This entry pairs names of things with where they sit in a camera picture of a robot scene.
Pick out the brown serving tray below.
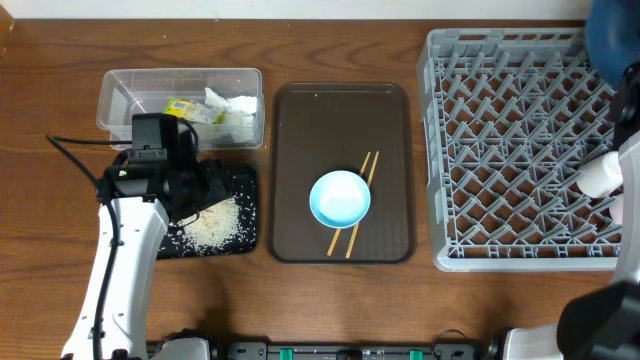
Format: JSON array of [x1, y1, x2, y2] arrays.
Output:
[[266, 83, 416, 264]]

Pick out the pink cup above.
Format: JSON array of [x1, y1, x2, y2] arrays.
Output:
[[609, 194, 624, 225]]

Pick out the right wooden chopstick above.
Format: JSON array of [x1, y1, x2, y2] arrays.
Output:
[[345, 151, 380, 259]]

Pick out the food crumbs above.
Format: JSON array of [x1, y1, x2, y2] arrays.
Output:
[[161, 194, 258, 257]]

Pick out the white napkin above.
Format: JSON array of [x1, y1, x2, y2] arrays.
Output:
[[205, 87, 258, 143]]

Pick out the green cup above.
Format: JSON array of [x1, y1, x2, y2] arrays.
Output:
[[576, 151, 623, 198]]

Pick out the clear plastic bin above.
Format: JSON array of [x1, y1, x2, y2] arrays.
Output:
[[96, 68, 265, 150]]

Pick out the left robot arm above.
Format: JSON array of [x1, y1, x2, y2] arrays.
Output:
[[61, 159, 231, 359]]

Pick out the wooden chopstick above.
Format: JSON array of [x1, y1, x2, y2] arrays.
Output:
[[345, 151, 380, 259], [323, 152, 371, 256]]

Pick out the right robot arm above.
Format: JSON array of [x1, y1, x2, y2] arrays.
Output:
[[498, 62, 639, 360]]

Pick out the grey dishwasher rack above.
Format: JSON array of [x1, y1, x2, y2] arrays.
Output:
[[417, 28, 622, 272]]

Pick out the light blue bowl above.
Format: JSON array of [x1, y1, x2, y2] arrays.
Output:
[[309, 170, 372, 229]]

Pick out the dark blue plate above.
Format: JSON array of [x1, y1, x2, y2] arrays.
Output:
[[585, 0, 639, 89]]

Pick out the black bin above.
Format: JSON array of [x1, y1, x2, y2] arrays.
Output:
[[157, 166, 258, 260]]

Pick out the yellow snack wrapper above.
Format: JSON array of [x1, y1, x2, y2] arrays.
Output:
[[163, 97, 226, 124]]

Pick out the left wooden chopstick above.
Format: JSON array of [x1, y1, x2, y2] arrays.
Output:
[[323, 152, 371, 256]]

